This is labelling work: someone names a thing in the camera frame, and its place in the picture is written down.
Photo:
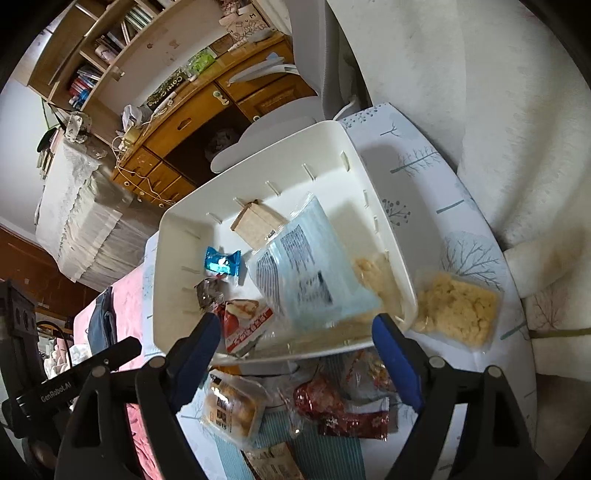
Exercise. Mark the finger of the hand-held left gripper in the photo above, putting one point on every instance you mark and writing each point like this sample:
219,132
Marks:
115,353

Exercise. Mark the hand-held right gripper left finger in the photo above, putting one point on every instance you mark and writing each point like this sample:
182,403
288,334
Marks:
198,360

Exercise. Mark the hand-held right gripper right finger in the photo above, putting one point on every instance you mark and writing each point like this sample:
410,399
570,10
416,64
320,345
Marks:
397,364

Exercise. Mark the clear nut snack packet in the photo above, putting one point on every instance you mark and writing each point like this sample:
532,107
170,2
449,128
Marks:
371,369

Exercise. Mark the red white dried fruit packet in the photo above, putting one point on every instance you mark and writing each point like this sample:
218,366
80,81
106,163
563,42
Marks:
244,323

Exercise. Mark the orange pastry packet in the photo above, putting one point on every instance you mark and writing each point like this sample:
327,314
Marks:
235,408

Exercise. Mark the dark brown candy packet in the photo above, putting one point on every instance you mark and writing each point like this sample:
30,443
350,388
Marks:
208,293

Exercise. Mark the dark red snack packet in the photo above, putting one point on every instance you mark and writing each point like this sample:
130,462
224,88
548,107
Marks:
332,410

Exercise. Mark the clear rice crisp packet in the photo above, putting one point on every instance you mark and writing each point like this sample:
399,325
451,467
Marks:
457,309
383,277

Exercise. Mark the small blue snack packet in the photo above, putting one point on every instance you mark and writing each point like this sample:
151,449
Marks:
224,264

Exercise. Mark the light blue snack packet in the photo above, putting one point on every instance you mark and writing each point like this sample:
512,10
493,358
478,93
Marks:
309,267

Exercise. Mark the tan cracker packet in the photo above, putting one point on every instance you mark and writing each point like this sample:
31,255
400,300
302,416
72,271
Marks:
258,224

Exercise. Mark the white plastic bin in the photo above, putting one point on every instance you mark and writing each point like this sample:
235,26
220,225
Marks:
323,157

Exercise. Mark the navy folded pants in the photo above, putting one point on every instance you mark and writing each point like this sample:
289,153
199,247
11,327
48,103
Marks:
101,323

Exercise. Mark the white floral garment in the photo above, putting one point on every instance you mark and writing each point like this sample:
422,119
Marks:
64,357

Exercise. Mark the pink blanket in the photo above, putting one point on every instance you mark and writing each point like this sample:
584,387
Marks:
134,295

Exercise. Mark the brown wooden door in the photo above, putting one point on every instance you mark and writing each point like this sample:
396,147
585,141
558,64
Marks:
27,258

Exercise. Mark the dark bag under desk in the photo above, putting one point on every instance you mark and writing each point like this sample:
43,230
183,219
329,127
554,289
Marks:
221,143

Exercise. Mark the yellow mug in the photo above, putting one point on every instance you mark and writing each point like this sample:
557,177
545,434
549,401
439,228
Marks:
130,134

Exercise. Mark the black hat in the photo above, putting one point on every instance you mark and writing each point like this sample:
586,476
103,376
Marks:
46,138

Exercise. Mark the patterned cloth bag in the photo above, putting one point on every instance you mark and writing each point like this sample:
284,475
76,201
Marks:
77,127

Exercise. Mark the white plastic bag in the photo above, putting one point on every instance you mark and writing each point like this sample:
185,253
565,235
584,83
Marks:
136,115

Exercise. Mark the wooden desk with drawers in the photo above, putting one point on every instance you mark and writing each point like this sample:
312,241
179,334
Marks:
194,120

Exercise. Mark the grey office chair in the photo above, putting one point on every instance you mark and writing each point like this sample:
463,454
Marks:
286,120

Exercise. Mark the black green snack bag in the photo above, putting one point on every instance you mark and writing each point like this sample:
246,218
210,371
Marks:
166,87

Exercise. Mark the cream floral curtain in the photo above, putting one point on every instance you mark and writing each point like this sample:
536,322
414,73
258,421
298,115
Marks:
485,92

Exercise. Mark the green packet on desk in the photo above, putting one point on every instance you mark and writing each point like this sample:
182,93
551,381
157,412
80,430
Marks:
202,60

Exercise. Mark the wooden bookshelf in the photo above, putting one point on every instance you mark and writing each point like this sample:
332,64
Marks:
138,50

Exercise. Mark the printed gift bag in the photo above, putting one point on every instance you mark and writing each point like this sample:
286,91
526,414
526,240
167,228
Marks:
238,23

